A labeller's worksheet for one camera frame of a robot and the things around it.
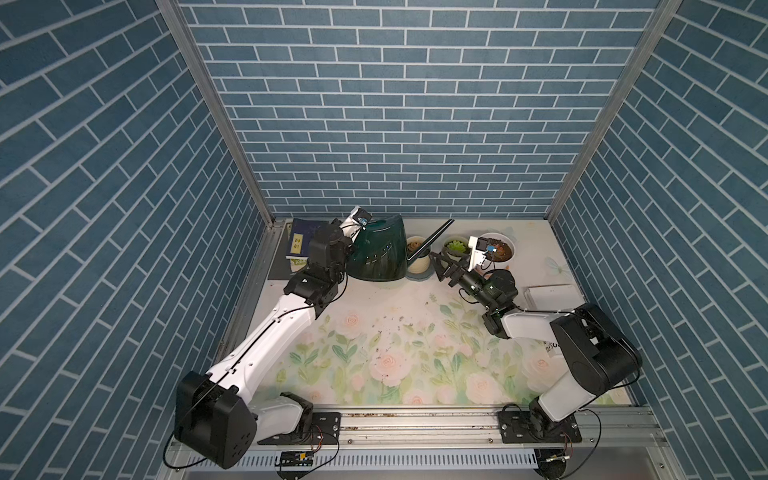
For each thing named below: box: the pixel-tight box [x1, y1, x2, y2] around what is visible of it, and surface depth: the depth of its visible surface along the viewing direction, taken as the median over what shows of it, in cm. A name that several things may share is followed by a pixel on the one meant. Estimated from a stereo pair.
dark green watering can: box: [346, 214, 455, 282], surface depth 79 cm
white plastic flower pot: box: [478, 232, 516, 270], surface depth 101 cm
